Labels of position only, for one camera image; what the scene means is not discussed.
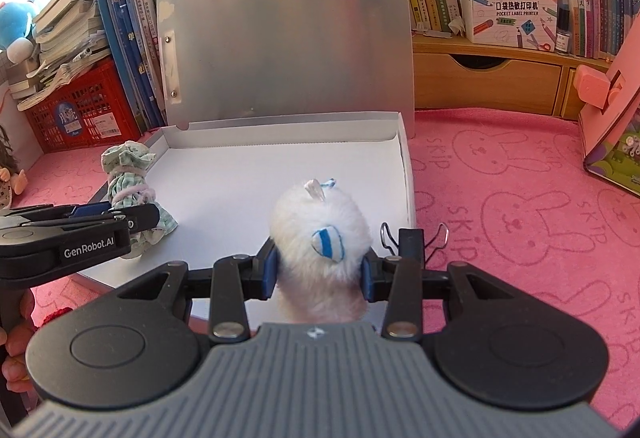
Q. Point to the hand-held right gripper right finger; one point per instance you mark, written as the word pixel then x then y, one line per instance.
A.
pixel 367 278

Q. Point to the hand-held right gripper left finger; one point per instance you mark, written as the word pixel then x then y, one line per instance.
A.
pixel 270 268

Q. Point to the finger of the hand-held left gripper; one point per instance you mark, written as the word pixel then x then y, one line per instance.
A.
pixel 142 218
pixel 90 210

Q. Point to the silver cardboard box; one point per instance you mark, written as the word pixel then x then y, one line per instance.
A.
pixel 280 42

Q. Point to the person's left hand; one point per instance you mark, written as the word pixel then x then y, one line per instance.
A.
pixel 15 343

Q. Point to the black binder clip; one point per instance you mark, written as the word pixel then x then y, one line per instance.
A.
pixel 412 243

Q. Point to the brown-haired doll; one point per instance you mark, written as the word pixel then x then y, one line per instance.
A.
pixel 7 178

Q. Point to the red plastic crate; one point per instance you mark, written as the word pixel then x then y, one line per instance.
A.
pixel 90 107

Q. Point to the pink rabbit print mat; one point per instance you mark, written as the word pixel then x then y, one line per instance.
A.
pixel 525 198

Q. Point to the stack of worn books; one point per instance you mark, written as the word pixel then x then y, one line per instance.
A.
pixel 65 17

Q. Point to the row of blue books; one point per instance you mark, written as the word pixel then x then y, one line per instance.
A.
pixel 120 17

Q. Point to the blue and white plush toy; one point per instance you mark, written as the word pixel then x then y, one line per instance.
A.
pixel 17 25

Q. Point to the wooden desk organizer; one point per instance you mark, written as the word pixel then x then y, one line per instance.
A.
pixel 500 77

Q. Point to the pink cardboard stand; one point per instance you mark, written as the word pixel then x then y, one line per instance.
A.
pixel 615 127

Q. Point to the white printed carton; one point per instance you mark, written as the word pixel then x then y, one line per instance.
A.
pixel 505 7

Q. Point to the small glass bottle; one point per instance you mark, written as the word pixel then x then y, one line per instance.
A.
pixel 563 32

